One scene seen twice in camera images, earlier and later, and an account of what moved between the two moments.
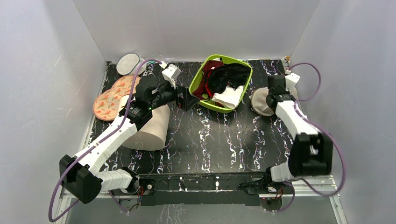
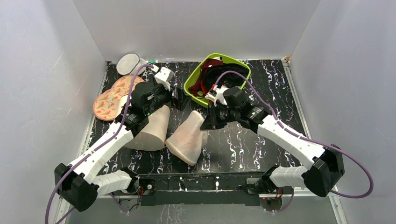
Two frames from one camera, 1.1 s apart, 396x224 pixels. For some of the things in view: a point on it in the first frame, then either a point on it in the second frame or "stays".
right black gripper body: [276, 82] -> [213, 116]
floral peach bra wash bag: [106, 104] stays
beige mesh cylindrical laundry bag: [258, 96] -> [186, 143]
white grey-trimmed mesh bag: [128, 64] stays
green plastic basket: [220, 83] stays
